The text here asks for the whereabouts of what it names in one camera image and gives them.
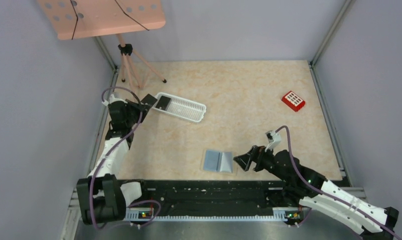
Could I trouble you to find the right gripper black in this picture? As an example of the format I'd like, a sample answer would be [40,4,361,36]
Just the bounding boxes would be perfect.
[234,142,291,183]

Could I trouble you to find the black credit card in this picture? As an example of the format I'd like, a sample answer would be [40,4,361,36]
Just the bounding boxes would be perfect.
[155,95,171,111]
[141,94,158,108]

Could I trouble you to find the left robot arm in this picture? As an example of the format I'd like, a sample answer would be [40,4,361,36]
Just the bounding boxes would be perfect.
[76,94,170,229]

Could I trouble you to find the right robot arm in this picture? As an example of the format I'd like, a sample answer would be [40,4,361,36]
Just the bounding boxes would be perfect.
[244,145,400,240]

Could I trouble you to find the white plastic basket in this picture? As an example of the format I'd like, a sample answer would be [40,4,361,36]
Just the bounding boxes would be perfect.
[154,92,207,123]

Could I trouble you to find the red toy brick block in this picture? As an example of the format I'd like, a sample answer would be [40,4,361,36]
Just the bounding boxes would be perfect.
[281,90,306,112]

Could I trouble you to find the pink music stand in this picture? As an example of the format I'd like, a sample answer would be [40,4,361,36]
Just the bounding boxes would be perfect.
[37,0,167,88]

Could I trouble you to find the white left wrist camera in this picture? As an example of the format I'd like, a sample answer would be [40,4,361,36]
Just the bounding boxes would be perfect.
[102,92,122,107]

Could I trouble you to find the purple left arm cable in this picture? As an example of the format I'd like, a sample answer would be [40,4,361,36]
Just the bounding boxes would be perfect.
[88,86,162,230]

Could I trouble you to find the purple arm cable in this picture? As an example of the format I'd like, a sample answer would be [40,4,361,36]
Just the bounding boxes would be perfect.
[88,86,162,230]
[275,125,402,240]

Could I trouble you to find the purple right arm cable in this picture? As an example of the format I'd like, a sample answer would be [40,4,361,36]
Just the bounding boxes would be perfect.
[275,125,402,240]

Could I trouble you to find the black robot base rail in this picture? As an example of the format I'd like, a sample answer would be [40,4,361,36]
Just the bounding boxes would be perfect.
[139,179,299,217]

